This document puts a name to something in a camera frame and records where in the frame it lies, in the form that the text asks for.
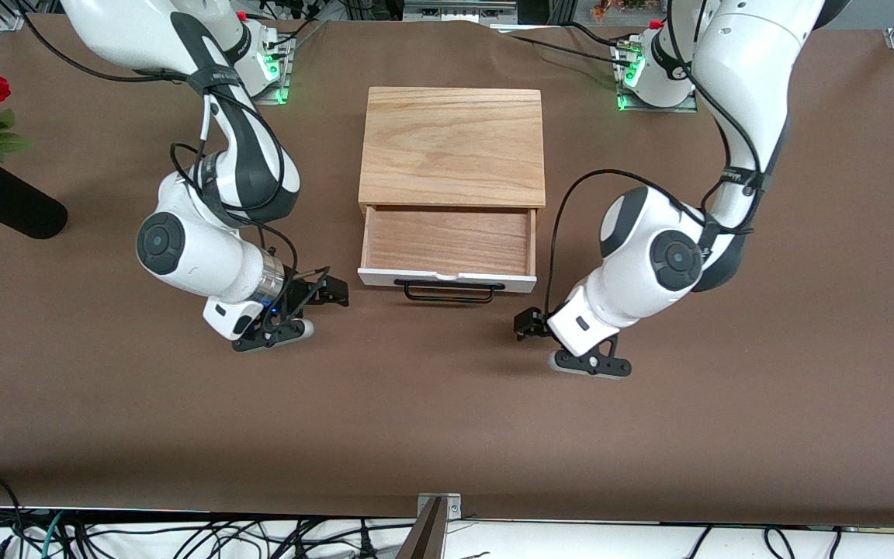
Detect teal cable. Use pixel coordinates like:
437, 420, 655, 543
37, 511, 68, 559

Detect black cylindrical vase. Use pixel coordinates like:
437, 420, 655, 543
0, 163, 69, 240

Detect orange artificial flowers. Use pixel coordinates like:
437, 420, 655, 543
591, 0, 650, 20

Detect light wooden drawer cabinet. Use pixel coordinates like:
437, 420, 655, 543
359, 87, 547, 227

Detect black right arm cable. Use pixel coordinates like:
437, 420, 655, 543
19, 0, 331, 327

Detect short black base cable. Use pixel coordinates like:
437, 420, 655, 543
562, 20, 638, 50

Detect black metal drawer handle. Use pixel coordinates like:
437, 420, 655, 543
394, 279, 507, 304

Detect grey metal control box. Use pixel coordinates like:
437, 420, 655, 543
404, 0, 518, 24

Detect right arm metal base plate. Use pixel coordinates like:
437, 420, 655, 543
249, 35, 294, 106

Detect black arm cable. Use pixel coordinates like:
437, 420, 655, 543
544, 0, 768, 313
19, 0, 331, 327

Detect brown paper table cover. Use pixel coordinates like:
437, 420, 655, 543
0, 16, 894, 525

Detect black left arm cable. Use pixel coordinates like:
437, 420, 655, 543
544, 0, 768, 313

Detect long black base cable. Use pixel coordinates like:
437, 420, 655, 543
509, 34, 625, 63

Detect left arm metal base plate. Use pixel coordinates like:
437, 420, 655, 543
615, 39, 700, 115

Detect small metal clamp bracket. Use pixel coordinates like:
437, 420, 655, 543
416, 491, 463, 521

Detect wooden drawer with white front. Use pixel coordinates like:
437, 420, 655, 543
358, 206, 539, 294

